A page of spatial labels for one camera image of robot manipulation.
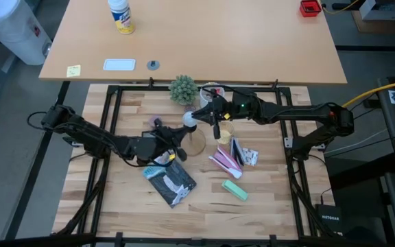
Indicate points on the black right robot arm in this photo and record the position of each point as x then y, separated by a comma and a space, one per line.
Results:
303, 113

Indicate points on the black aluminium table frame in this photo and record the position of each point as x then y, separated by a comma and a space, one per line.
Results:
139, 88

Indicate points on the small yellow jar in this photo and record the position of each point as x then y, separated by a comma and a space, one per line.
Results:
227, 135

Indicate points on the white cylindrical appliance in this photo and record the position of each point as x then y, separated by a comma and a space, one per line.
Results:
9, 31

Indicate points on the white ribbed ceramic cup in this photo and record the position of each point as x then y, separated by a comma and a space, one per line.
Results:
204, 99

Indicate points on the black and teal package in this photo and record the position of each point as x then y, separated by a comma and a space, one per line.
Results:
173, 185

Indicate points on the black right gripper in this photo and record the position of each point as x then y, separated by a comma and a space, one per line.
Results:
238, 106

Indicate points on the brown cardboard sheet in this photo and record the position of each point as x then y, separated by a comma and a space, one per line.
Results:
372, 26

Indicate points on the yellow sticky note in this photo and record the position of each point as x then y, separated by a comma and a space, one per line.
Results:
73, 71

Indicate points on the white rectangular card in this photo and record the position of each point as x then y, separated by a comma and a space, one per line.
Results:
119, 64

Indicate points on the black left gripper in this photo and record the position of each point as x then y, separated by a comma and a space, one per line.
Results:
149, 147

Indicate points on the mint green stapler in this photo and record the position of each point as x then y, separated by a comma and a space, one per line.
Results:
235, 190

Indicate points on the grey box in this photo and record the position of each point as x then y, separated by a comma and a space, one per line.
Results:
379, 12

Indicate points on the black pen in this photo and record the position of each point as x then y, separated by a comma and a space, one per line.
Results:
242, 158

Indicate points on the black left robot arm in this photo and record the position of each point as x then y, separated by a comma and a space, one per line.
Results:
91, 135

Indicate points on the white patterned packet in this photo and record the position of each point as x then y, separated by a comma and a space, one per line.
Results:
250, 157

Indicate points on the green artificial potted plant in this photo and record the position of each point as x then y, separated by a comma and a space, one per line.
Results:
183, 90

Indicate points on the pink stapler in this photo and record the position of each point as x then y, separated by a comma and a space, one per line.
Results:
226, 163

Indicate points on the patterned purple candle tin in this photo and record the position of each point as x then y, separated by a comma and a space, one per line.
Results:
190, 107

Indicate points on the red plastic box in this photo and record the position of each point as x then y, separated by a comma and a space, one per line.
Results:
310, 8

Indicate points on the light wooden desk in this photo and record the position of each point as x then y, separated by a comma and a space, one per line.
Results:
218, 41

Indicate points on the Lysol wipes canister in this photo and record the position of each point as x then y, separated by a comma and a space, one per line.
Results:
122, 17

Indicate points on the black Netgear network switch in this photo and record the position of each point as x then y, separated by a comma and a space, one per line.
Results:
329, 219

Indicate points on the white lightbulb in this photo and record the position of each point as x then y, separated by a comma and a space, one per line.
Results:
189, 119

